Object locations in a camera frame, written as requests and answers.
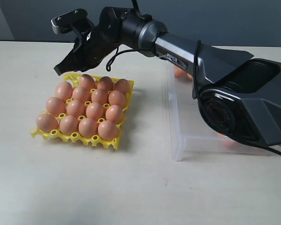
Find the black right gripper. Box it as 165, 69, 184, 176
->
53, 29, 120, 75

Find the yellow plastic egg tray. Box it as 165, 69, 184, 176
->
30, 72, 134, 150

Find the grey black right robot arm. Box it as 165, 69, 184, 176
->
51, 2, 281, 147

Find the clear plastic bin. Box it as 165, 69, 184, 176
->
162, 63, 273, 161

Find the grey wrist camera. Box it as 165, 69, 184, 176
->
51, 8, 95, 38

